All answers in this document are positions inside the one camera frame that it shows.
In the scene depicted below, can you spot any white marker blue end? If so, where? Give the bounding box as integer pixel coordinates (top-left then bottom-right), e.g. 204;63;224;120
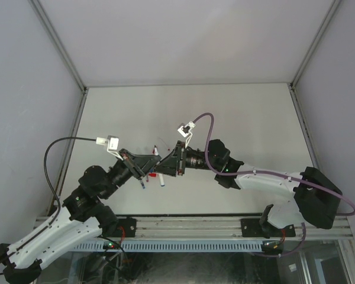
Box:
158;174;165;187

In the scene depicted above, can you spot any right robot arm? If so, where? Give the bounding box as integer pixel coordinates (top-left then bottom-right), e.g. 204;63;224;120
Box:
155;139;342;237

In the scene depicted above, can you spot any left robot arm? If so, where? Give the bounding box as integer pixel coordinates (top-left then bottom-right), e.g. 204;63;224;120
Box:
0;149;161;283

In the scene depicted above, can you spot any white pen blue print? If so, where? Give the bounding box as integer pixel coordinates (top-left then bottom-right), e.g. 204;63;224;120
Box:
139;179;146;189

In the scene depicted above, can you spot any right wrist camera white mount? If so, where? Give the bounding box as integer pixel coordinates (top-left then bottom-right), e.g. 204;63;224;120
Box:
177;121;196;148

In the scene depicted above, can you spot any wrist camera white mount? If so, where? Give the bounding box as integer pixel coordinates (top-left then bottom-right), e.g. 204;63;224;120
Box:
177;121;196;148
95;135;122;160

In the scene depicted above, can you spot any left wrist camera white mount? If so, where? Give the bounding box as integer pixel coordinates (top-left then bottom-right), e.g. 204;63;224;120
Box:
95;135;122;160

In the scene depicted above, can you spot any black cable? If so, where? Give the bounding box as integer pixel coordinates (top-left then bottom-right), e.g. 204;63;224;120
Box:
0;136;98;276

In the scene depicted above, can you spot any aluminium rail frame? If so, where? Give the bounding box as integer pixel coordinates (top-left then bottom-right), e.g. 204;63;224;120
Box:
32;214;353;239

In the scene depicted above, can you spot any perforated blue cable tray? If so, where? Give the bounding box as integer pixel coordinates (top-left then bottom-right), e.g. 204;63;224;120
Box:
70;239;263;253

